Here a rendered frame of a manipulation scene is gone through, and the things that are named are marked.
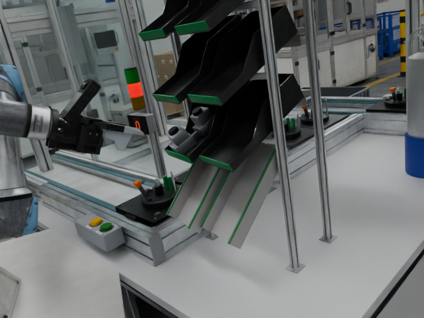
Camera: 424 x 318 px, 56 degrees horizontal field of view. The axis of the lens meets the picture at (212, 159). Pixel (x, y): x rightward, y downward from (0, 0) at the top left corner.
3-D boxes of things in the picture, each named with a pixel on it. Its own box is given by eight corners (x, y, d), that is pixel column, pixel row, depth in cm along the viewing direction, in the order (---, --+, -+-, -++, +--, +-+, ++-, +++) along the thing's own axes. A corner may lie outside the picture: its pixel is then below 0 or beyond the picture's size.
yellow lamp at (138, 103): (137, 110, 148) (135, 98, 146) (130, 110, 152) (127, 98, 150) (148, 107, 151) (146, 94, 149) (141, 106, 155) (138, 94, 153)
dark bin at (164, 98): (179, 104, 98) (163, 80, 95) (156, 101, 109) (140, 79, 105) (251, 38, 107) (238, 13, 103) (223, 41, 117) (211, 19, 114)
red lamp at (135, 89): (134, 97, 146) (131, 84, 145) (127, 97, 150) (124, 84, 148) (146, 94, 149) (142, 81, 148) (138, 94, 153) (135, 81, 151)
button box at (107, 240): (107, 252, 125) (102, 235, 123) (77, 235, 140) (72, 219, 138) (125, 242, 129) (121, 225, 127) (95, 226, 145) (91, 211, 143)
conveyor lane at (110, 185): (161, 252, 127) (154, 225, 124) (55, 200, 188) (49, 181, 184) (223, 214, 145) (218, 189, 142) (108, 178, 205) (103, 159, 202)
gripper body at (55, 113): (93, 149, 99) (41, 143, 92) (98, 115, 98) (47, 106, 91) (103, 155, 93) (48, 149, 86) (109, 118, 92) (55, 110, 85)
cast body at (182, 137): (180, 157, 109) (165, 139, 105) (174, 153, 112) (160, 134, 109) (203, 138, 110) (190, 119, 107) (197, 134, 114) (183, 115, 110)
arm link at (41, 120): (27, 102, 89) (34, 105, 82) (48, 106, 91) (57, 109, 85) (22, 135, 89) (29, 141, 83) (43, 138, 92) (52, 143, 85)
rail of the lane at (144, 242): (155, 267, 120) (147, 236, 117) (43, 206, 184) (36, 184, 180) (169, 258, 123) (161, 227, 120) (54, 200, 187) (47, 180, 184)
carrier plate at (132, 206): (155, 228, 124) (153, 222, 124) (115, 211, 142) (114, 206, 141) (209, 197, 139) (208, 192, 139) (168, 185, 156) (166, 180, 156)
